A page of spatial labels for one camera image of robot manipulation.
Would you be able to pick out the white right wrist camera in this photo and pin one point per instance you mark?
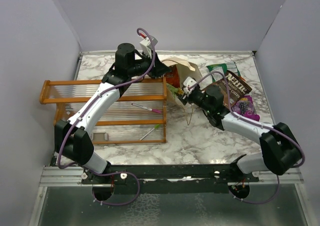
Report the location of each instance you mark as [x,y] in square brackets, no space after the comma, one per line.
[188,85]

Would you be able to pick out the light green snack packet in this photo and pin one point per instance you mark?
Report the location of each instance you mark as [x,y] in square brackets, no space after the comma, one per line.
[173,89]

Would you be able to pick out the beige paper bag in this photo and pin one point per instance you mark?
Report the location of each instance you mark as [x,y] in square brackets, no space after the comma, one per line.
[185,68]

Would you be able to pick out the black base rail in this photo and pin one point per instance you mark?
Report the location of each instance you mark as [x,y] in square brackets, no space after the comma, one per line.
[169,179]

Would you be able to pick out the pink-capped pen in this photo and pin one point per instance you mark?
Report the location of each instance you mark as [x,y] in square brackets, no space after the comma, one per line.
[146,108]

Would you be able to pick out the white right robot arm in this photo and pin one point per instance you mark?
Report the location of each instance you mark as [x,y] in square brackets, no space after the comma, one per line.
[279,148]

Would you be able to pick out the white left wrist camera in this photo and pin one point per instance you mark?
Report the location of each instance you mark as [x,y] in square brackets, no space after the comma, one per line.
[146,46]

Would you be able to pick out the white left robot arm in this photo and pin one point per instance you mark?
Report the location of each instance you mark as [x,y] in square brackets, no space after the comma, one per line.
[72,138]

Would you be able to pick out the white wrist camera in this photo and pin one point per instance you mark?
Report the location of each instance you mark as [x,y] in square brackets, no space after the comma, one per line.
[146,46]
[188,85]

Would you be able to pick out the orange wooden rack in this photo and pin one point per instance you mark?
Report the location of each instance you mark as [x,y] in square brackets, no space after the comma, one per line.
[124,123]

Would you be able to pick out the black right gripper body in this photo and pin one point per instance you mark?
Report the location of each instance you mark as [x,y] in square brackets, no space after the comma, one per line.
[197,98]

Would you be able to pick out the green snack bag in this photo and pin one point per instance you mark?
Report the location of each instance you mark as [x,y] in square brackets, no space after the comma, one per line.
[224,67]

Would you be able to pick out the purple snack bag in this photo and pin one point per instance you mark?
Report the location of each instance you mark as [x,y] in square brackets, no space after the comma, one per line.
[245,107]

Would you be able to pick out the brown snack bag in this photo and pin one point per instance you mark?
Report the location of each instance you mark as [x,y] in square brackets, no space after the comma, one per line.
[238,88]

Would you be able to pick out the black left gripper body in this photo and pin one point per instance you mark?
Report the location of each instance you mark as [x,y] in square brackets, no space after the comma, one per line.
[147,63]

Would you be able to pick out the green-capped pen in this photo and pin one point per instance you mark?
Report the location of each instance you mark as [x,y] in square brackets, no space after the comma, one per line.
[150,131]

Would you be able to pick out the red Doritos bag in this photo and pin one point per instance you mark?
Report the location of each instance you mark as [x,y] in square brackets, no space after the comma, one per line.
[172,77]

